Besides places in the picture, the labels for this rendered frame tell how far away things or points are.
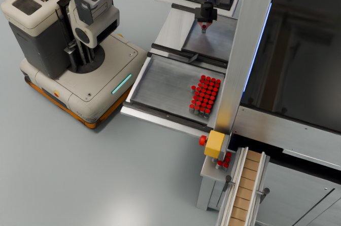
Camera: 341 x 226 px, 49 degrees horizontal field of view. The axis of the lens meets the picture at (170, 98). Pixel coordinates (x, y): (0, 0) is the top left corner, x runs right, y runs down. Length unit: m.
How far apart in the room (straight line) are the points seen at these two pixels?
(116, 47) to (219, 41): 0.97
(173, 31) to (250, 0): 0.99
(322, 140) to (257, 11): 0.56
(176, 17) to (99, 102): 0.78
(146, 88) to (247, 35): 0.76
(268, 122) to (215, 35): 0.69
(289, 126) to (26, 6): 1.52
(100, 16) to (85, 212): 1.14
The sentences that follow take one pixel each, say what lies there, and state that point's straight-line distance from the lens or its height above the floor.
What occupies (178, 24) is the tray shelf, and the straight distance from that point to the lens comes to 1.89.
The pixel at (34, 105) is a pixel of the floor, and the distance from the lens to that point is 2.79.
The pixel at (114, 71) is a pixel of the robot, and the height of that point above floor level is 0.28.
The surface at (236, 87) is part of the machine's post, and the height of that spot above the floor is 1.30.
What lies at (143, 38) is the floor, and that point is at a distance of 3.01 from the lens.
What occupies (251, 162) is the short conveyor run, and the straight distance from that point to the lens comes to 1.46.
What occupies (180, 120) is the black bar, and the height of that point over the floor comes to 0.90.
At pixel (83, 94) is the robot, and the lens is 2.40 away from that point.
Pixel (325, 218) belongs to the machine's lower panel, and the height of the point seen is 0.49.
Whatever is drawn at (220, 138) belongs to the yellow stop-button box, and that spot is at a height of 1.03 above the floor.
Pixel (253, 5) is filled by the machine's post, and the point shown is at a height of 1.63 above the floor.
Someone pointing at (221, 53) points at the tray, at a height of 0.88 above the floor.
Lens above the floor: 2.24
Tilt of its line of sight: 57 degrees down
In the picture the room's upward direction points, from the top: 1 degrees clockwise
